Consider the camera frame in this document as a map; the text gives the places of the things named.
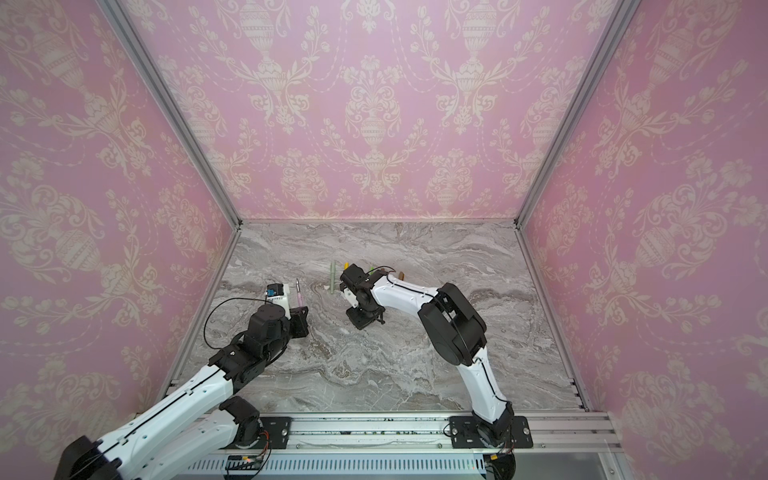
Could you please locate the light green fountain pen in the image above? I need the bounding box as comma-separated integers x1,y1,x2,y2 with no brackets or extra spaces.
328,260,337,294

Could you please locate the pink fountain pen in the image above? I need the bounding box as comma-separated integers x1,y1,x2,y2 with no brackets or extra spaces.
295,278,304,307

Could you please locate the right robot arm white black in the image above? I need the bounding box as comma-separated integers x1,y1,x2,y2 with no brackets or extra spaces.
340,264,514,447

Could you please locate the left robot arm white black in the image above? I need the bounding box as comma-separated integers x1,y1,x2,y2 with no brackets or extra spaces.
54,300,309,479

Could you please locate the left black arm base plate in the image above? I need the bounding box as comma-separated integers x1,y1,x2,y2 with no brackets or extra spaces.
221,416,293,451

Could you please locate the white vented cable duct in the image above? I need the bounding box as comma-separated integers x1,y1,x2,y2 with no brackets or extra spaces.
177,452,487,479

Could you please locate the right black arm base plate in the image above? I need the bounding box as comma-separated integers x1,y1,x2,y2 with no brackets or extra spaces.
444,415,534,450

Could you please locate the aluminium front rail frame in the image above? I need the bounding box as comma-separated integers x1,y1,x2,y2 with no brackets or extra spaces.
194,412,630,479

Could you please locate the left aluminium corner post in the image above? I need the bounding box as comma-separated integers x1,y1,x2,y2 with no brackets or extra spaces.
96,0,242,230

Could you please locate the aluminium corner post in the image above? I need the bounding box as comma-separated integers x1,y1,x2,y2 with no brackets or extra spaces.
515,0,641,231
96,0,242,230

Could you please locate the right aluminium corner post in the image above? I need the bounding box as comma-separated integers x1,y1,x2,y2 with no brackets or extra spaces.
515,0,641,231

